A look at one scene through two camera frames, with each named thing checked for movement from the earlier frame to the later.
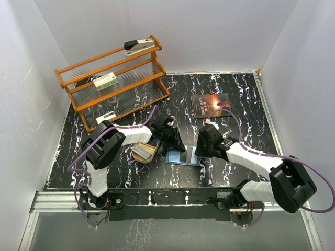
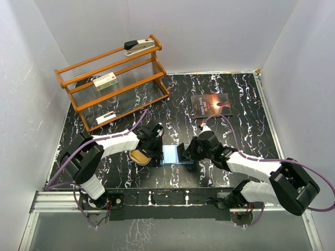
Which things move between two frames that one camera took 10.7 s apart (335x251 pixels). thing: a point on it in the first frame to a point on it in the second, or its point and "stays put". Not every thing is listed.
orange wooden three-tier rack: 105,87 stays put
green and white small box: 105,81 stays put
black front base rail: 203,204 stays put
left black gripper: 175,143 to 157,153
